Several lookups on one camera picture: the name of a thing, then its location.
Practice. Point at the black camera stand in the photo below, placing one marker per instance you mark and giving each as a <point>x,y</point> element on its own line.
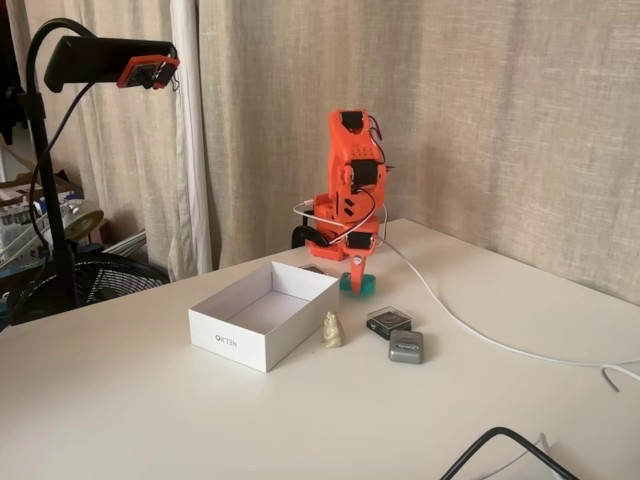
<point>150,150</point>

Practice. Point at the orange camera module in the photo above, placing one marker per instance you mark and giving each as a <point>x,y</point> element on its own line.
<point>145,72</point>

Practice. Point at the black camera holder bar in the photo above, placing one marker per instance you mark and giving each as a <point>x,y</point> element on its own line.
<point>90,55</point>

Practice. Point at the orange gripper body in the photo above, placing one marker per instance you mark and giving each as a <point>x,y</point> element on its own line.
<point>358,242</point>

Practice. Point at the green cube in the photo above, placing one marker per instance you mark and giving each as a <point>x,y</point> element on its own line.
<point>370,286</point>

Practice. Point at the grey small case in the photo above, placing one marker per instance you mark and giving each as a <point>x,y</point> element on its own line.
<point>406,347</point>

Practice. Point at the brown cardboard box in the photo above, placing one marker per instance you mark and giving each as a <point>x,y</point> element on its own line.
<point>20,192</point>

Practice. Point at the beige linen curtain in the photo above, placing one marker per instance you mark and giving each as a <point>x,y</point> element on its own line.
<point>450,100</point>

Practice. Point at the black floor fan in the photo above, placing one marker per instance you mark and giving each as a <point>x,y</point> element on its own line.
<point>115,277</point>

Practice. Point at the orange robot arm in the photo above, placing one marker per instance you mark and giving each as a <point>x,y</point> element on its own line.
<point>340,145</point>

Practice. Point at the white cardboard box bin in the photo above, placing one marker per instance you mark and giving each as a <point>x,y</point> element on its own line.
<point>230,335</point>

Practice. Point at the black clear-lid small case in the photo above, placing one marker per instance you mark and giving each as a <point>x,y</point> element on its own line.
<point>314,269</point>
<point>389,322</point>

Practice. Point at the black gooseneck stand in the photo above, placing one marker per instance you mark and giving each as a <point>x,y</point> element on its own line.
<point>52,200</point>

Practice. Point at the black table clamp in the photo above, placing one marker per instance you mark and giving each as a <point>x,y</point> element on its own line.
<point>307,234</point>

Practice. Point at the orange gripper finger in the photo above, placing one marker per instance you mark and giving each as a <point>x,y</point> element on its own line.
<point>358,275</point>

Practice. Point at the olive round lamp head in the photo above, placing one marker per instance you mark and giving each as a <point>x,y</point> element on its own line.
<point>85,222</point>

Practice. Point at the beige bear figurine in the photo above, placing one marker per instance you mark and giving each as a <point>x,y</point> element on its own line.
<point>333,332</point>

